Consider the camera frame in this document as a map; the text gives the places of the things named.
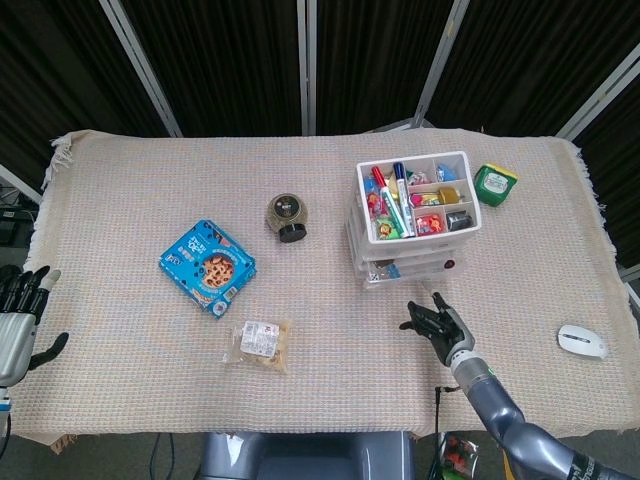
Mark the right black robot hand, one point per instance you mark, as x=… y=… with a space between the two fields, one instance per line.
x=442 y=330

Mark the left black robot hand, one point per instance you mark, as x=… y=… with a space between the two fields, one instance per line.
x=15 y=340

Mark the clear drawer with dice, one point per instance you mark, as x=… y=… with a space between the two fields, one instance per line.
x=420 y=272

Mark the white plastic drawer organizer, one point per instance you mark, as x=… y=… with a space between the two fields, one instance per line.
x=474 y=190

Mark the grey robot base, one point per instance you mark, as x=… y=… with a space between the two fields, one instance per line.
x=300 y=455

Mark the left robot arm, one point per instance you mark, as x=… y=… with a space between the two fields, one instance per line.
x=4 y=400

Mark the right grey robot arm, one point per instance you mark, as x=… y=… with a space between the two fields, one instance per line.
x=500 y=415

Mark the small dark round piece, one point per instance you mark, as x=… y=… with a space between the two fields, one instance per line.
x=450 y=263

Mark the small blue block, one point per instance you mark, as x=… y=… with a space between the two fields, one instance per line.
x=394 y=271

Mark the white dice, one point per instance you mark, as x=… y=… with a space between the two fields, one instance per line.
x=372 y=276

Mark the small red trinkets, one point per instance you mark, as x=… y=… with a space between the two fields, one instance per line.
x=429 y=224

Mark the black binder clip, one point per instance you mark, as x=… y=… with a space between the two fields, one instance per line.
x=459 y=221

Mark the dark electronic equipment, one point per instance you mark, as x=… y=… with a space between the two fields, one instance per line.
x=12 y=220

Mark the colourful packet under table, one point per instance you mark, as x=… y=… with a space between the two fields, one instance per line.
x=457 y=452

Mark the small pink round piece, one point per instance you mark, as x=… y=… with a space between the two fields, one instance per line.
x=416 y=200

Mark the blue-capped white marker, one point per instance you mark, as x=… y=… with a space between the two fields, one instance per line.
x=404 y=200

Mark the beige woven tablecloth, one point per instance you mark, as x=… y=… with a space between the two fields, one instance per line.
x=150 y=375

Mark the white computer mouse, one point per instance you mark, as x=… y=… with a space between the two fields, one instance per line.
x=582 y=341

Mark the red-capped green marker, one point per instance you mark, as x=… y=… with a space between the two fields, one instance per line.
x=387 y=200

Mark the green box yellow rim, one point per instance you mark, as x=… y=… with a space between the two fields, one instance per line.
x=495 y=185

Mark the small blue plastic piece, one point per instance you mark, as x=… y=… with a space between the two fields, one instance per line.
x=445 y=173

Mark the bagged bread snack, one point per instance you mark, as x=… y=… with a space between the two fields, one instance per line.
x=260 y=345

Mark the round glass jar black lid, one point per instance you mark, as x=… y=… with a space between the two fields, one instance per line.
x=286 y=210

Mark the blue cookie box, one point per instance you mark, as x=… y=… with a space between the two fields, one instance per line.
x=210 y=265

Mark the black folding screen grey frame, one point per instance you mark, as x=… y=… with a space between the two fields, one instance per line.
x=225 y=60

